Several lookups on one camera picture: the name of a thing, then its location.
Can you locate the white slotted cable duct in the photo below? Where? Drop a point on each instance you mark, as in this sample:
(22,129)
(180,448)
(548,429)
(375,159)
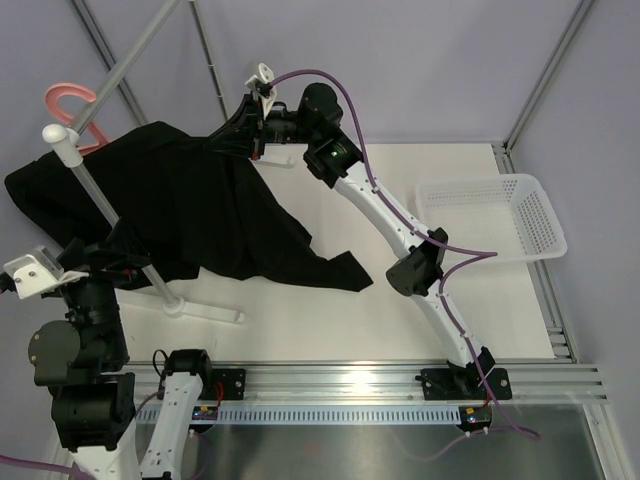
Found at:
(328,415)

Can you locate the aluminium frame post right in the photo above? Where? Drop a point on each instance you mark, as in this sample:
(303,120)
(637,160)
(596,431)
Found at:
(549,71)

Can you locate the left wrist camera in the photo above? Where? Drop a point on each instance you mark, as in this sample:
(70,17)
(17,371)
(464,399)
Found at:
(37,272)

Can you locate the black shirt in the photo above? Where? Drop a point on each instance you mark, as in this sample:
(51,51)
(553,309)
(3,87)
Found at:
(195,210)

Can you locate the white perforated plastic basket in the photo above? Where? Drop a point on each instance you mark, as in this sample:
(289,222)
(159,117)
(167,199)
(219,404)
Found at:
(509,214)

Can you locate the aluminium mounting rail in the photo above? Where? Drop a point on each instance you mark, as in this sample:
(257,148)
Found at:
(375,383)

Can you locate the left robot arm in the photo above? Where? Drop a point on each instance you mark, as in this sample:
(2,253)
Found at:
(80,358)

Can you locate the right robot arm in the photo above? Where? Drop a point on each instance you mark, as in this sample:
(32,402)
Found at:
(342,163)

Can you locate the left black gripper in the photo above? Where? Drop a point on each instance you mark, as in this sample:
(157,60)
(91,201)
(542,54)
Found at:
(121,244)

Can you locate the silver white garment rack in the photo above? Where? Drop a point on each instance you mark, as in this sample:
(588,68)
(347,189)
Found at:
(76,106)

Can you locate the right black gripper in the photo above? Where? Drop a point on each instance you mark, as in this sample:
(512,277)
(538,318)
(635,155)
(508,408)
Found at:
(244,134)

